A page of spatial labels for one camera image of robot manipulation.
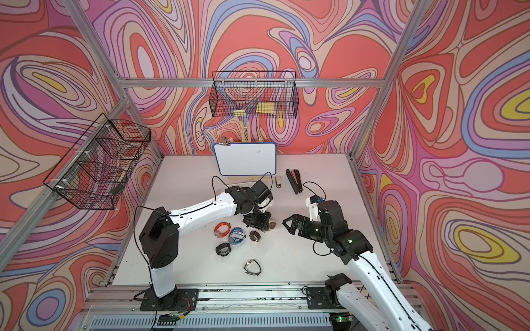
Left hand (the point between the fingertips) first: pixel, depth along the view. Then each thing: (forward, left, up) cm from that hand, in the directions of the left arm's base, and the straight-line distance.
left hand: (270, 229), depth 81 cm
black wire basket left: (+12, +65, +20) cm, 69 cm away
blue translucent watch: (+1, +15, -9) cm, 17 cm away
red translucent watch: (+1, +23, -7) cm, 24 cm away
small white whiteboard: (+34, +11, +6) cm, 36 cm away
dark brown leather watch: (0, +7, -5) cm, 8 cm away
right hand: (-4, -8, +6) cm, 11 cm away
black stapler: (+33, -13, -7) cm, 36 cm away
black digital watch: (-5, +18, -4) cm, 19 cm away
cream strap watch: (+2, -1, 0) cm, 2 cm away
